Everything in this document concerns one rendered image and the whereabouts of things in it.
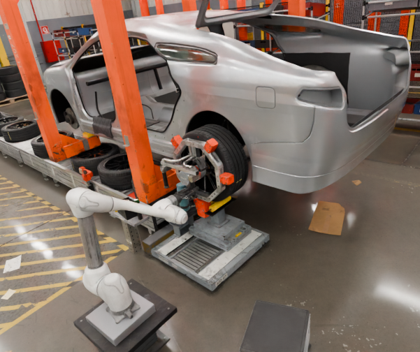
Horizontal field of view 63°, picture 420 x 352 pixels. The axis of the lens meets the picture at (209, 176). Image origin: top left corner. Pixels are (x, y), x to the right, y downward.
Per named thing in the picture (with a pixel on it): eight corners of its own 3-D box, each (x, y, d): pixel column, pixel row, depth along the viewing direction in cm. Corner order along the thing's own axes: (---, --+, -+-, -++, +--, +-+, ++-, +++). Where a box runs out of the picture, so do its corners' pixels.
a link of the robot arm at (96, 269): (98, 303, 227) (80, 292, 241) (119, 290, 239) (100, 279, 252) (75, 195, 203) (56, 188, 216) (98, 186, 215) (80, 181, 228)
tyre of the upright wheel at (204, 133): (226, 202, 333) (262, 167, 283) (210, 214, 318) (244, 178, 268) (185, 151, 345) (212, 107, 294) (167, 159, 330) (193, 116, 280)
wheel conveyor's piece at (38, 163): (102, 163, 567) (96, 140, 549) (52, 184, 513) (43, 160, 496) (73, 151, 631) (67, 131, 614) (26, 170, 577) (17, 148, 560)
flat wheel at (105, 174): (91, 188, 421) (85, 171, 410) (120, 165, 475) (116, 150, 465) (137, 193, 398) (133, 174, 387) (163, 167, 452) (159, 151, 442)
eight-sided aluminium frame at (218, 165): (227, 204, 292) (221, 144, 268) (222, 208, 288) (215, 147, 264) (184, 188, 327) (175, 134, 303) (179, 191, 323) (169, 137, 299)
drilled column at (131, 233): (142, 248, 345) (134, 214, 327) (135, 254, 339) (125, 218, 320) (137, 245, 352) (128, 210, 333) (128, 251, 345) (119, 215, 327)
